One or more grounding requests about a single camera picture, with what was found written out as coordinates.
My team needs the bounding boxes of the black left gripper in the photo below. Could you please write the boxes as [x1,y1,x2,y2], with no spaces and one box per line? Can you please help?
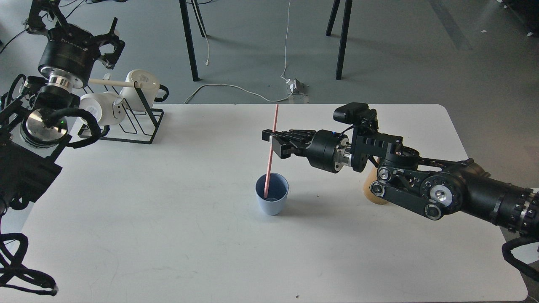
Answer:
[38,17,125,88]

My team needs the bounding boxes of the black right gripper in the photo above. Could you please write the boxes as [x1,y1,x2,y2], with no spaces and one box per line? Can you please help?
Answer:
[262,129,352,174]

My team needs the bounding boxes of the blue plastic cup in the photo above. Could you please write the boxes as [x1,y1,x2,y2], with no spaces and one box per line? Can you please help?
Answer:
[255,173,289,215]

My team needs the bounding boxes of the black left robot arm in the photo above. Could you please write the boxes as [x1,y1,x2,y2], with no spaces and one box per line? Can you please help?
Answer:
[0,17,125,215]

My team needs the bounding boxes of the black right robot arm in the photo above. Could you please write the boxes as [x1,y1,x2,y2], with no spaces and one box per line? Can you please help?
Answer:
[262,127,538,281]

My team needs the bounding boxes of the white power adapter plug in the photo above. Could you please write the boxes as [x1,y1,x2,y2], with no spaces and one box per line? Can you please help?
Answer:
[286,77,308,95]

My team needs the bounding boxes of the white mug front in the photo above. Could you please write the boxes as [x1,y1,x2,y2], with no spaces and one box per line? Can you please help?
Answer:
[79,92,126,127]

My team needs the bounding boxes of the black table leg left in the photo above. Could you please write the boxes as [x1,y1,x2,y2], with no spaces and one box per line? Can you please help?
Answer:
[179,0,207,81]

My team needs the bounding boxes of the black table leg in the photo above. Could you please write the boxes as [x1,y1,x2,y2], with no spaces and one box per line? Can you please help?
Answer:
[325,0,353,80]
[179,0,207,81]

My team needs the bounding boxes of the bamboo cylinder holder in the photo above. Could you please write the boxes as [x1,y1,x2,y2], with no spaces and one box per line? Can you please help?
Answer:
[363,168,390,206]

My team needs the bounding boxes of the black table leg right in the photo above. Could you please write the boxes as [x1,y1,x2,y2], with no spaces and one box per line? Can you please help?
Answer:
[325,0,353,80]

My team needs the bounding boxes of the white floor cable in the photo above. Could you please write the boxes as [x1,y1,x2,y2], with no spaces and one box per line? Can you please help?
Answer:
[184,83,295,105]

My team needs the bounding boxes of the white mug black handle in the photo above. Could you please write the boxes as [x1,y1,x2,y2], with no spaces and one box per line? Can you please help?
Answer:
[120,69,169,112]

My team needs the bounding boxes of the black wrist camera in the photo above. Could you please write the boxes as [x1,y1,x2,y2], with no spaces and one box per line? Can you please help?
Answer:
[333,102,379,132]

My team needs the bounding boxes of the black wire mug rack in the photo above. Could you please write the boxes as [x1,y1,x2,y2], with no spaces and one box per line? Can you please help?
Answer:
[89,74,164,144]

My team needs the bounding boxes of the thin white hanging cable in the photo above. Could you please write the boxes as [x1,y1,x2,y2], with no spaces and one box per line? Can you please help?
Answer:
[281,0,292,81]

